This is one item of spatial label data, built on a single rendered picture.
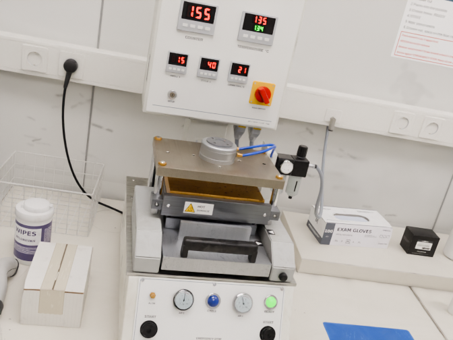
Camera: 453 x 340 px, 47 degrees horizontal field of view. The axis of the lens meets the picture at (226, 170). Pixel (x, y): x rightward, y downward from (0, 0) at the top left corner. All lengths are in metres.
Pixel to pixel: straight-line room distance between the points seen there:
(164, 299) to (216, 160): 0.30
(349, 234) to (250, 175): 0.60
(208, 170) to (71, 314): 0.41
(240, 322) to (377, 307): 0.50
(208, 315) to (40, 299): 0.34
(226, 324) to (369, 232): 0.70
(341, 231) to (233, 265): 0.62
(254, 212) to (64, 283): 0.42
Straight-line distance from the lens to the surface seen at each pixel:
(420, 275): 1.65
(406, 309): 1.54
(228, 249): 1.04
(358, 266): 1.56
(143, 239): 1.04
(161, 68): 1.22
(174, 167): 1.06
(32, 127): 1.70
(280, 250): 1.10
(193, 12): 1.20
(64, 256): 1.24
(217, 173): 1.07
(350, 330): 1.37
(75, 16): 1.60
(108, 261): 1.40
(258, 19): 1.23
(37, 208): 1.30
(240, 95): 1.26
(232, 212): 1.10
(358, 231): 1.64
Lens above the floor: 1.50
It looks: 21 degrees down
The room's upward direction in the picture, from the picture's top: 12 degrees clockwise
